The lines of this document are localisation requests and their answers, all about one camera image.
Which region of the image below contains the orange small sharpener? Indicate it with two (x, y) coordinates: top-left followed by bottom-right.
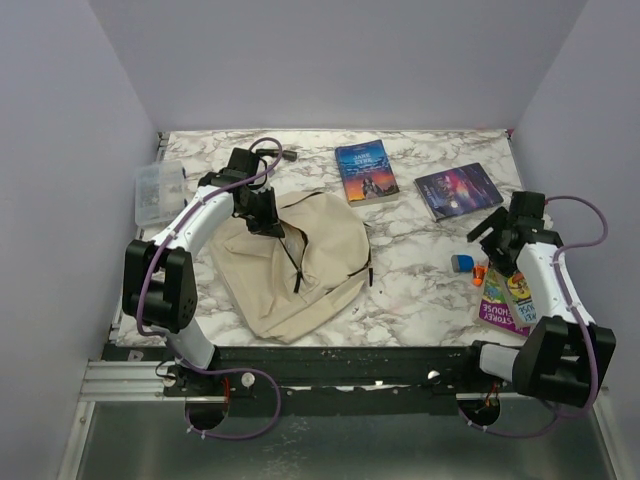
(472, 264), (488, 287)

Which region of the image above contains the blue eraser box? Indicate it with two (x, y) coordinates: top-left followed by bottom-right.
(451, 254), (475, 273)

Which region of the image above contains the beige student backpack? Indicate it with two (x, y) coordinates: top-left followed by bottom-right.
(208, 191), (373, 344)

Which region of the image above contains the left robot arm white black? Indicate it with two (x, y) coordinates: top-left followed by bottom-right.
(122, 137), (285, 395)

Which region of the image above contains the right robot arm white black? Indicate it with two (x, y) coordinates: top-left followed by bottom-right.
(459, 191), (616, 409)

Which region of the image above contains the black cylindrical tool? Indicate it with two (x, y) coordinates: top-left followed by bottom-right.
(282, 149), (298, 162)

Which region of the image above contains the dark purple book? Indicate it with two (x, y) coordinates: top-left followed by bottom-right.
(414, 162), (504, 222)

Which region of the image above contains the Treehouse book blue cover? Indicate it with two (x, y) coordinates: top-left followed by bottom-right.
(501, 272), (537, 327)

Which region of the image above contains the clear plastic organizer box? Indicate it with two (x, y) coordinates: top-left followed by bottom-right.
(135, 161), (187, 227)

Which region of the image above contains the Treehouse book purple cover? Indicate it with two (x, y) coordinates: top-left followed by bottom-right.
(476, 268), (530, 338)

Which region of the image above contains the Jane Eyre blue book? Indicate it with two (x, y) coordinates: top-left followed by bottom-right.
(335, 140), (400, 207)

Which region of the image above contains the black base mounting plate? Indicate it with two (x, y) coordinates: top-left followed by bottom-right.
(86, 345), (509, 420)

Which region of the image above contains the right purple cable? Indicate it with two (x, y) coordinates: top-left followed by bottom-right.
(469, 194), (610, 435)

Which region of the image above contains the purple cable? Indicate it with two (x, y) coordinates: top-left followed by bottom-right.
(134, 137), (284, 441)
(469, 194), (610, 435)

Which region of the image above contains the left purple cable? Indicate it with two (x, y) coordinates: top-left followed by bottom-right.
(134, 137), (284, 441)

